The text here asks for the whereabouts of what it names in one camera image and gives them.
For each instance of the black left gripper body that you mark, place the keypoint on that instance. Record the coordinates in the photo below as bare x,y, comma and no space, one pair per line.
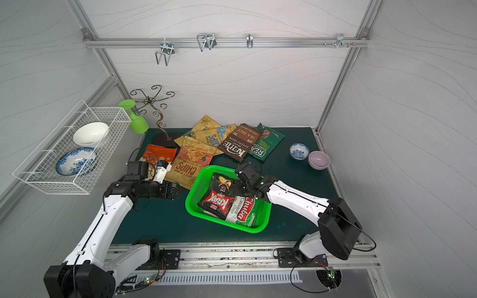
171,190

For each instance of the green Chuba cassava chips bag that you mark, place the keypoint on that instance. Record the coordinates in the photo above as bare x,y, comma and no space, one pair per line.
244,211

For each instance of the black red Krax chips bag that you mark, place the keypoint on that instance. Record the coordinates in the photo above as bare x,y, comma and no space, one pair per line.
219,197

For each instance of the green Real chips bag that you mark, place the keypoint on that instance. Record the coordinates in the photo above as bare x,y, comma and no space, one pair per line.
268,141

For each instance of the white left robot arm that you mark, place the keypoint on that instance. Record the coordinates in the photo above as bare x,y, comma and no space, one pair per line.
85,273

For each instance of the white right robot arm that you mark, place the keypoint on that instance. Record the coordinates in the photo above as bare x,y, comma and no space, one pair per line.
338,227

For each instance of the green plastic basket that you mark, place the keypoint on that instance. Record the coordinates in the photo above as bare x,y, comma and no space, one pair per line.
199,189

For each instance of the tan kettle cooked chips bag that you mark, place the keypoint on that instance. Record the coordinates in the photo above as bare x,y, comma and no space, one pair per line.
183,172

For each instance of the red white chips bag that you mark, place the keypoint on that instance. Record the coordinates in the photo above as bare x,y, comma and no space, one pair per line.
155,153

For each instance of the orange chips bag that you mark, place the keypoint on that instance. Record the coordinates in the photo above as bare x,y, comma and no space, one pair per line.
196,152

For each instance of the yellow blue chips bag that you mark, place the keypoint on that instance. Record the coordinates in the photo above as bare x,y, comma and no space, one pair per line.
211,136

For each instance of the gold chips bag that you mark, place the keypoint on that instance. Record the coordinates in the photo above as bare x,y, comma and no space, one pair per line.
206,123

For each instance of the brown Kettle sea salt bag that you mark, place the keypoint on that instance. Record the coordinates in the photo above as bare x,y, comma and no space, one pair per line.
239,142

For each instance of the brown metal scroll stand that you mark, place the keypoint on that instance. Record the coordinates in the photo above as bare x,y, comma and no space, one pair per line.
157,106

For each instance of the blue floral ceramic bowl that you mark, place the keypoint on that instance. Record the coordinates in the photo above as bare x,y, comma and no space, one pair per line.
299,151

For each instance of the lilac ceramic bowl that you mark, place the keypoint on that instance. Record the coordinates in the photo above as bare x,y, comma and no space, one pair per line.
318,160

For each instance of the green plastic goblet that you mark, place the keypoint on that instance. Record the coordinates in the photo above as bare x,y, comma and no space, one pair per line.
138,123

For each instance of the blue floral plate in rack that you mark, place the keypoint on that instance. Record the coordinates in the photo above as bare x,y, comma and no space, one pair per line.
77,161

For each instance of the white bowl in rack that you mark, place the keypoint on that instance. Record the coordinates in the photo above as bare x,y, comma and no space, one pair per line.
91,135

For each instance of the metal double hook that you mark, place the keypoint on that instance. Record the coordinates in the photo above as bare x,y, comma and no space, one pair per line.
165,52

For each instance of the small metal hook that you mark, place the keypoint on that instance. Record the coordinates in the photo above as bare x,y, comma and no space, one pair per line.
249,41

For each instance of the metal loop hook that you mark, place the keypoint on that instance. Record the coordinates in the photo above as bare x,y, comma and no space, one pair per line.
206,40

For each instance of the metal clamp hook right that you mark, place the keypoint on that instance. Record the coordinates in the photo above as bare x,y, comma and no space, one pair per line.
340,43

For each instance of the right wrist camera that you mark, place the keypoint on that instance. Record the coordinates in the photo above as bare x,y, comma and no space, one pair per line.
244,169

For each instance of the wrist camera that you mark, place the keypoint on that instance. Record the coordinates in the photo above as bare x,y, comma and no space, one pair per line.
244,169
162,168

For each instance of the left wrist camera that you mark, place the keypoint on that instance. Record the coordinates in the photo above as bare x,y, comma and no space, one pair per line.
162,168

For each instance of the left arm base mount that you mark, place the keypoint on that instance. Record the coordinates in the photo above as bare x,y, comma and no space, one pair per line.
165,259

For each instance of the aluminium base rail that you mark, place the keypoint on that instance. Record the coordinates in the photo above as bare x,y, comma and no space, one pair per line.
213,263

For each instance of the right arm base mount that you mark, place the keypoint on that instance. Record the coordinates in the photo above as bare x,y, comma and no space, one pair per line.
287,259

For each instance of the white wire wall basket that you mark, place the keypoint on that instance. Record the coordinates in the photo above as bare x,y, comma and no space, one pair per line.
38,169

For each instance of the aluminium top rail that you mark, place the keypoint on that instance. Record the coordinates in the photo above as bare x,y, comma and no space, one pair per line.
258,42

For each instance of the aluminium corner frame post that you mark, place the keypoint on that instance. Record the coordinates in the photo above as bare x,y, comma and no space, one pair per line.
362,33

